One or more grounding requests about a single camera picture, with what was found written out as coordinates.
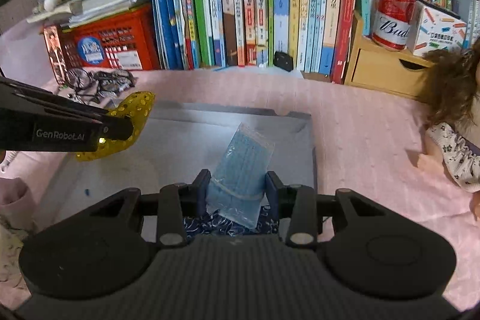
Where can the white printed carton box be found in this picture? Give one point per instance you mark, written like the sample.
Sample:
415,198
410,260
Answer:
435,28

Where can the navy floral fabric pouch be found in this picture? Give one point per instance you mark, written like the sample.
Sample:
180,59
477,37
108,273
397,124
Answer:
214,224

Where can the brown haired doll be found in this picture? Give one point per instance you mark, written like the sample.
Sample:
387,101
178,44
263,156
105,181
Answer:
451,137

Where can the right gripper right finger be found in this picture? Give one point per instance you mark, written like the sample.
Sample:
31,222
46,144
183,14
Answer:
294,206

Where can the small wooden drawer box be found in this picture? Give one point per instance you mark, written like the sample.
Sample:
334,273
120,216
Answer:
373,67

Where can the miniature black bicycle model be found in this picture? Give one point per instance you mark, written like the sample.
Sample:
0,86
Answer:
92,87

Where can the blue packaged face mask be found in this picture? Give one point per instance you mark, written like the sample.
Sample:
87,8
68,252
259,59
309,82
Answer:
236,187

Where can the red plastic crate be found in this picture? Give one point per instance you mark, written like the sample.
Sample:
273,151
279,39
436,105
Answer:
122,41

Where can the gold sequin bow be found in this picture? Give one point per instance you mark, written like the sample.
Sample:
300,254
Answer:
124,126

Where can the red Budweiser can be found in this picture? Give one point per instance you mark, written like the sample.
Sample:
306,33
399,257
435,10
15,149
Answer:
392,23

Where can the white shallow tray box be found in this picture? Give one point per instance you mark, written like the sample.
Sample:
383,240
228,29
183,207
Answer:
178,141

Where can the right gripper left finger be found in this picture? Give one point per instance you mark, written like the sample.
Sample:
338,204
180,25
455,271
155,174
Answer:
179,201

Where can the large drawn paper cup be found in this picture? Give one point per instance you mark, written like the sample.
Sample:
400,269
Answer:
17,204

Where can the smartphone with photo screen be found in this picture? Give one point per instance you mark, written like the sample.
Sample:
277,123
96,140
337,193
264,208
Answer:
56,54

